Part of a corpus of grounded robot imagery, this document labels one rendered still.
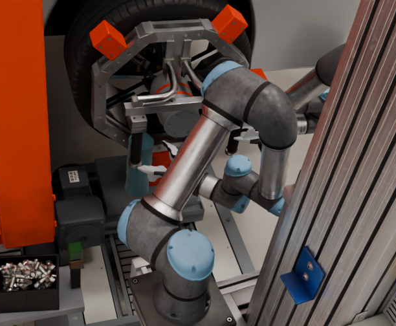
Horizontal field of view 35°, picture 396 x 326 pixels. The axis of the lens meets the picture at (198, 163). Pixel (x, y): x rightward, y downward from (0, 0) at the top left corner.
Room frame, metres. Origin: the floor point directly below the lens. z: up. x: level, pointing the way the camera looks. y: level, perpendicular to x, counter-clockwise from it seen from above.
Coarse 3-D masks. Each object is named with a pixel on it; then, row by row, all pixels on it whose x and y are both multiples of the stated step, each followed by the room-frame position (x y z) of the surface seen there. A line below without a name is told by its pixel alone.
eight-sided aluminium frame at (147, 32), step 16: (144, 32) 1.68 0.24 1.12; (160, 32) 1.69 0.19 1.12; (176, 32) 1.71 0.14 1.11; (192, 32) 1.74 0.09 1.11; (208, 32) 1.75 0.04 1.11; (128, 48) 1.65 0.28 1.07; (224, 48) 1.79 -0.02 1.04; (96, 64) 1.66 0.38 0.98; (112, 64) 1.63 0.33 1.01; (240, 64) 1.81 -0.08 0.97; (96, 80) 1.61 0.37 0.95; (96, 96) 1.61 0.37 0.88; (96, 112) 1.61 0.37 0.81; (96, 128) 1.61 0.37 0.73; (112, 128) 1.63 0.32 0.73; (128, 144) 1.66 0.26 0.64; (160, 144) 1.71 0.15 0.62; (176, 144) 1.74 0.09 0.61
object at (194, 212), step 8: (88, 168) 1.96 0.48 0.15; (96, 176) 1.90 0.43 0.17; (96, 184) 1.88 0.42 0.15; (96, 192) 1.83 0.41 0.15; (200, 200) 1.88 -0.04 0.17; (104, 208) 1.72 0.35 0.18; (184, 208) 1.83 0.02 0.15; (192, 208) 1.84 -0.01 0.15; (200, 208) 1.85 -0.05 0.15; (112, 216) 1.71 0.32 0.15; (120, 216) 1.72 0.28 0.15; (184, 216) 1.79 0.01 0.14; (192, 216) 1.81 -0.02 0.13; (200, 216) 1.82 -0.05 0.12; (112, 224) 1.66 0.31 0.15; (112, 232) 1.66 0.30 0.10
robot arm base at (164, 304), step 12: (156, 288) 0.93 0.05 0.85; (156, 300) 0.90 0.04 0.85; (168, 300) 0.88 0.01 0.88; (180, 300) 0.87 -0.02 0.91; (192, 300) 0.88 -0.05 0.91; (204, 300) 0.91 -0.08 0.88; (168, 312) 0.87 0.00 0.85; (180, 312) 0.86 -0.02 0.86; (192, 312) 0.87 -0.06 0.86; (204, 312) 0.89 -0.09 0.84; (180, 324) 0.86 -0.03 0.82
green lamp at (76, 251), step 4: (68, 244) 1.16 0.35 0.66; (72, 244) 1.16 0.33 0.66; (76, 244) 1.16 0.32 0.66; (80, 244) 1.16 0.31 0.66; (68, 248) 1.15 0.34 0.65; (72, 248) 1.14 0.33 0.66; (76, 248) 1.15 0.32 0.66; (80, 248) 1.15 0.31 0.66; (68, 252) 1.15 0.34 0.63; (72, 252) 1.13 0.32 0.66; (76, 252) 1.13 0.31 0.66; (80, 252) 1.14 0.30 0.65; (72, 256) 1.13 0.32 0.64; (76, 256) 1.13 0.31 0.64; (80, 256) 1.14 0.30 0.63
